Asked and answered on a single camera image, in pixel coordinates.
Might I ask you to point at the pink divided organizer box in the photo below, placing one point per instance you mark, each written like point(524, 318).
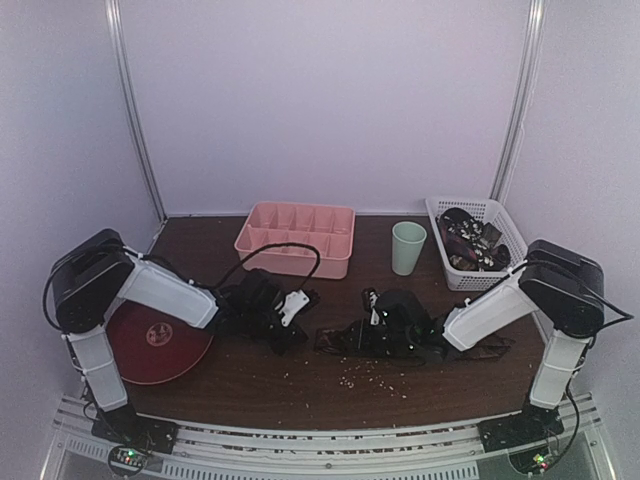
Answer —
point(307, 234)

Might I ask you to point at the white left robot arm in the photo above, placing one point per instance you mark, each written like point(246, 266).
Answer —
point(115, 306)

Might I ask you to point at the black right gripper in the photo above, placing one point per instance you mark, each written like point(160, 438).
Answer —
point(364, 329)

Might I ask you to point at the left aluminium corner post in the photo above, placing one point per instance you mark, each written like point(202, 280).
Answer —
point(116, 31)

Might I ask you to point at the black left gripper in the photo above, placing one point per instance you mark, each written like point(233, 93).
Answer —
point(295, 336)

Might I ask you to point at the red round tray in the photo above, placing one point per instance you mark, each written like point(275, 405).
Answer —
point(152, 348)

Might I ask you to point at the mint green plastic cup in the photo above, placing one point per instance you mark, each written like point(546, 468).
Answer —
point(408, 239)

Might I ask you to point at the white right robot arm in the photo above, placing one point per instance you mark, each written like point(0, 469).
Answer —
point(565, 286)

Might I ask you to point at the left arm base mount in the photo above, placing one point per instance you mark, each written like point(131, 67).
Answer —
point(136, 439)

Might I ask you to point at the brown patterned tie in basket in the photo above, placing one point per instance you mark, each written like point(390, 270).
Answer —
point(470, 244)

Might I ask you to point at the white plastic mesh basket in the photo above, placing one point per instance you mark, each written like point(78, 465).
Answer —
point(486, 211)

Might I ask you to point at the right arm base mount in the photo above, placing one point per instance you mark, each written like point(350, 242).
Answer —
point(525, 435)

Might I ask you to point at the dark floral patterned tie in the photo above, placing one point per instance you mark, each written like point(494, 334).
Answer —
point(330, 340)

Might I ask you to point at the aluminium front rail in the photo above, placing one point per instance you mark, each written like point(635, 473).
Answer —
point(442, 451)

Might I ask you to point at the aluminium corner post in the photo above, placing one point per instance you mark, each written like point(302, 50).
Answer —
point(116, 31)
point(524, 91)

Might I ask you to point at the right aluminium corner post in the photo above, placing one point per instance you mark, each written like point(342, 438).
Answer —
point(524, 91)

